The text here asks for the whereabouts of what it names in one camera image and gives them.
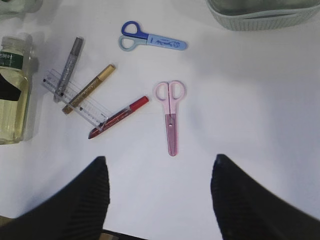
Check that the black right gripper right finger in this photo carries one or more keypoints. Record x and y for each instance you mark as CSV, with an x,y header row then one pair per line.
x,y
245,210

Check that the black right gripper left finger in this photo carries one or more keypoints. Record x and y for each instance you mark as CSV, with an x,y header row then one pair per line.
x,y
76,212

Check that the yellow tea bottle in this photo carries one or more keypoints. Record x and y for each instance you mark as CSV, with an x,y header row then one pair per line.
x,y
16,71

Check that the clear plastic ruler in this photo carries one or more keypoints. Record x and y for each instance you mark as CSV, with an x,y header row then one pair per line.
x,y
87,108

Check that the red marker pen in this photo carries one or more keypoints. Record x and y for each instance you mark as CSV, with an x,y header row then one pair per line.
x,y
119,116

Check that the silver marker pen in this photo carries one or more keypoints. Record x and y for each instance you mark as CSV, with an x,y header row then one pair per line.
x,y
68,68

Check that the gold marker pen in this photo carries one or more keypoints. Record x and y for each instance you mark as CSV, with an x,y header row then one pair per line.
x,y
89,88

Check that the pale green woven basket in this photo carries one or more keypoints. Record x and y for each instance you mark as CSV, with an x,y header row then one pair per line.
x,y
259,15

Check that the pale green wavy glass plate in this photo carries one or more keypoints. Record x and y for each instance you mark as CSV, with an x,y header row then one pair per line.
x,y
14,7

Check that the pink scissors with purple cover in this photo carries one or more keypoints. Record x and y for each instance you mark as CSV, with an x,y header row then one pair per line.
x,y
169,94

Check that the blue scissors with cover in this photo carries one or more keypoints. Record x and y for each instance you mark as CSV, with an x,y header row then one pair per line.
x,y
143,38

